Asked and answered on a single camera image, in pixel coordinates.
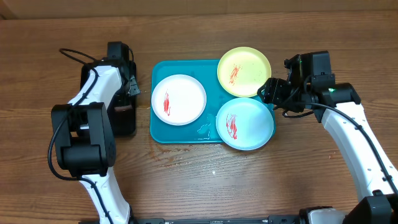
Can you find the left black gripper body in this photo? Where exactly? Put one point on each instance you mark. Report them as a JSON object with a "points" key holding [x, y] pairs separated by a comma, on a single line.
{"points": [[132, 89]]}

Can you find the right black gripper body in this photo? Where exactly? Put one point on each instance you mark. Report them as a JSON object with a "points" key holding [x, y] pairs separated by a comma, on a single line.
{"points": [[282, 96]]}

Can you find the green and pink sponge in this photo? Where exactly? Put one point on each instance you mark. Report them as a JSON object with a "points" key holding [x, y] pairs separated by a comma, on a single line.
{"points": [[122, 108]]}

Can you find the light blue plate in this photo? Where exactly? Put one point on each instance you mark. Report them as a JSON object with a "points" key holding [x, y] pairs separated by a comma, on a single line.
{"points": [[245, 124]]}

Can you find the white plate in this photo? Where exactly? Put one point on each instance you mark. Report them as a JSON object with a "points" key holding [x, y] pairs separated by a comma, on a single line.
{"points": [[178, 100]]}

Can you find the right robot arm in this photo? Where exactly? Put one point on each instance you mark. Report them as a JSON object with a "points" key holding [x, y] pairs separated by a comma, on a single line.
{"points": [[338, 108]]}

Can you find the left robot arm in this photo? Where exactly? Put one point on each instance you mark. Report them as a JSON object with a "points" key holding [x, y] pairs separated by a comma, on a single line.
{"points": [[84, 132]]}

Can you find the black plastic tray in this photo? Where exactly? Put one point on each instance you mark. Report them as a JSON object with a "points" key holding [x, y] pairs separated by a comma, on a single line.
{"points": [[122, 123]]}

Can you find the teal plastic tray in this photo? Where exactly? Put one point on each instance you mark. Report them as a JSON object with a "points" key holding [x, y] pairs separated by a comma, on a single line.
{"points": [[203, 129]]}

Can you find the yellow-green plate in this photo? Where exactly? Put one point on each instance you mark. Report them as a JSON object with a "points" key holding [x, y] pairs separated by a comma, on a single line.
{"points": [[242, 71]]}

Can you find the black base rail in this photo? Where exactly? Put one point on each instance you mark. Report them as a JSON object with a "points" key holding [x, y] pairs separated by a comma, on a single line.
{"points": [[272, 219]]}

